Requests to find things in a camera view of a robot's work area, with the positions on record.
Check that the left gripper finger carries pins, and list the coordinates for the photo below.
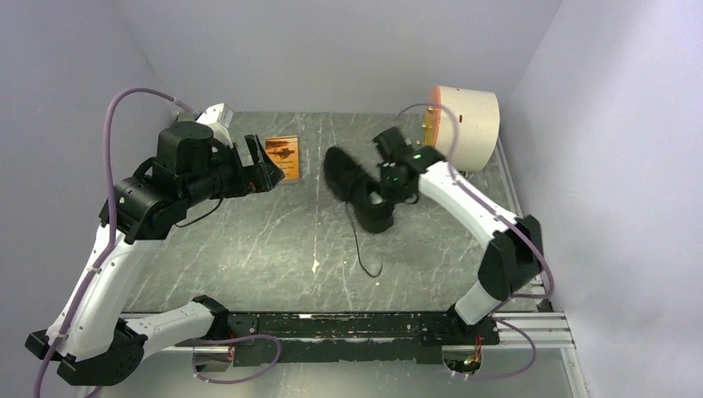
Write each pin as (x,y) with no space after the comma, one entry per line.
(245,177)
(262,175)

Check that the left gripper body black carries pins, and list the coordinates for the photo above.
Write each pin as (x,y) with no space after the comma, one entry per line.
(225,162)

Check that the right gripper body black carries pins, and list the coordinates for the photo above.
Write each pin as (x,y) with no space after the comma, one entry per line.
(390,190)

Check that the black sneaker shoe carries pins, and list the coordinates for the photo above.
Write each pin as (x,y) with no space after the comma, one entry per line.
(350,183)

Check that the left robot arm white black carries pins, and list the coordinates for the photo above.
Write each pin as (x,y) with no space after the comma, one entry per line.
(92,344)

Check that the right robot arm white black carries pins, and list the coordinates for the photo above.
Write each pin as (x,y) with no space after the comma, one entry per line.
(512,244)

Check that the orange book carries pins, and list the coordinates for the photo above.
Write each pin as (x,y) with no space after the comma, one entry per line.
(284,152)

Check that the cream cylinder orange lid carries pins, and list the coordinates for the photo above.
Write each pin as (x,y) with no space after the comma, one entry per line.
(478,117)

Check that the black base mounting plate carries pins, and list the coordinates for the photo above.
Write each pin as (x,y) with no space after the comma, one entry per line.
(418,337)

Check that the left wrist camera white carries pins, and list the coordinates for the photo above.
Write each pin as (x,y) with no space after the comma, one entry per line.
(217,117)

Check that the aluminium frame rail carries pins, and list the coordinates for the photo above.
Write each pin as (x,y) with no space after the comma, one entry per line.
(536,357)

